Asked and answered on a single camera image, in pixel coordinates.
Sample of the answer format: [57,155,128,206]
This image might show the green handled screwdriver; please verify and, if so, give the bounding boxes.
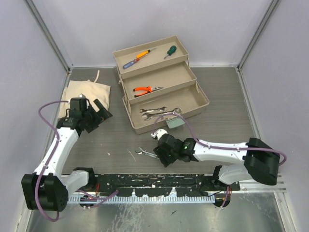
[164,45,177,59]

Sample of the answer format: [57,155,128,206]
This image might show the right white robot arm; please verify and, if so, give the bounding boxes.
[151,129,280,190]

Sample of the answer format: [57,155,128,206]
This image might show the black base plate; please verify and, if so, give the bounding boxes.
[80,174,226,197]

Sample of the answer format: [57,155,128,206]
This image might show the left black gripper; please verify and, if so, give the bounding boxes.
[82,99,111,133]

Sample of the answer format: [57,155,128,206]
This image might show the beige cloth bag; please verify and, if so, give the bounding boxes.
[61,70,111,112]

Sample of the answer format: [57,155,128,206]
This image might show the slotted cable duct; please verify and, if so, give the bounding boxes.
[68,194,215,204]

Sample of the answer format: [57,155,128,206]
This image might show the brown translucent toolbox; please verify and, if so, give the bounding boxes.
[113,36,210,134]

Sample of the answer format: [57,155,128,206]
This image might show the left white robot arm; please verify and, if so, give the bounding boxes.
[21,96,112,212]

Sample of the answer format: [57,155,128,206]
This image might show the orange handled pliers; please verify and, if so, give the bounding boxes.
[133,86,163,98]

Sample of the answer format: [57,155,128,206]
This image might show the large silver wrench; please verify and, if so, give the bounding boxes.
[141,108,182,121]

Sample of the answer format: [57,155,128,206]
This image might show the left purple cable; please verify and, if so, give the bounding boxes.
[35,100,119,222]

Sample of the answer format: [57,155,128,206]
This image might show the small silver wrench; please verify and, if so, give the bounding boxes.
[140,106,166,114]

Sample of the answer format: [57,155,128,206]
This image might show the yellow handled tool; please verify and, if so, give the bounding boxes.
[136,48,156,60]

